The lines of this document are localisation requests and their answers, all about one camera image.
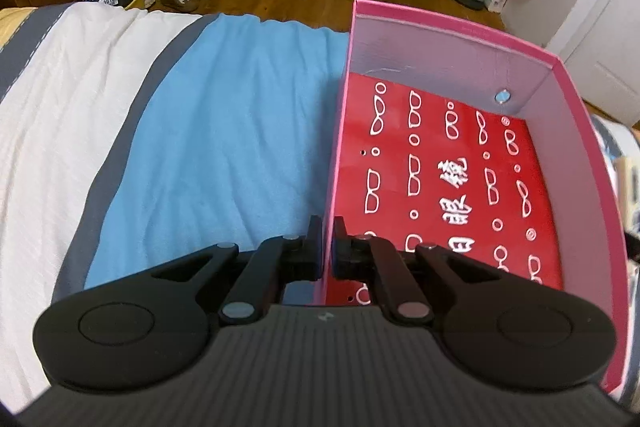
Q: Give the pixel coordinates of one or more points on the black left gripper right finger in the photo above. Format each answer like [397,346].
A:
[501,328]

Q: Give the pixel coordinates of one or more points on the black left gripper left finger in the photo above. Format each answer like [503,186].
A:
[141,330]

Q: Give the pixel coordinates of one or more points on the pink storage box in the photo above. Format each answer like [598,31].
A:
[501,74]

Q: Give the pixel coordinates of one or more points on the red glasses-print paper bag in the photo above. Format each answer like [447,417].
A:
[414,167]

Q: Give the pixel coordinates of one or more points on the striped bed sheet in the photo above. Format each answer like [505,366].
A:
[130,139]

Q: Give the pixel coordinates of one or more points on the white door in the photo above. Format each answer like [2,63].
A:
[599,43]

